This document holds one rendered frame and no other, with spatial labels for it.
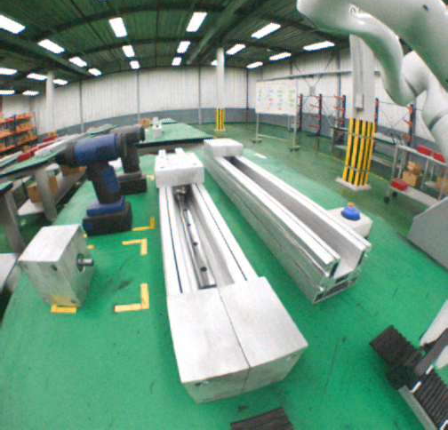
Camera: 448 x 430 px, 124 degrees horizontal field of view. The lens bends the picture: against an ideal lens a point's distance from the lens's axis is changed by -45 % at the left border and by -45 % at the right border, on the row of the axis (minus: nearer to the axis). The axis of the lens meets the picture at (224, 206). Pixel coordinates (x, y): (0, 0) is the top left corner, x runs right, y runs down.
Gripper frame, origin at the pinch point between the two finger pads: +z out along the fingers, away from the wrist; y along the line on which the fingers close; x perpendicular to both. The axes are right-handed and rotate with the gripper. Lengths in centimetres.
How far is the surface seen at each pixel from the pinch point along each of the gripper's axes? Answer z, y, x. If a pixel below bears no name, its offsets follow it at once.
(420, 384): 0.8, -1.3, -4.0
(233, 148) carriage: -7, 2, 75
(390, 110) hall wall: -102, 745, 449
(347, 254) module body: -1.8, 2.3, 20.3
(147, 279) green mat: 4.0, -27.8, 30.6
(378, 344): 1.3, -2.3, 5.8
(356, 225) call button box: -2.0, 11.2, 26.3
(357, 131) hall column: -8, 254, 224
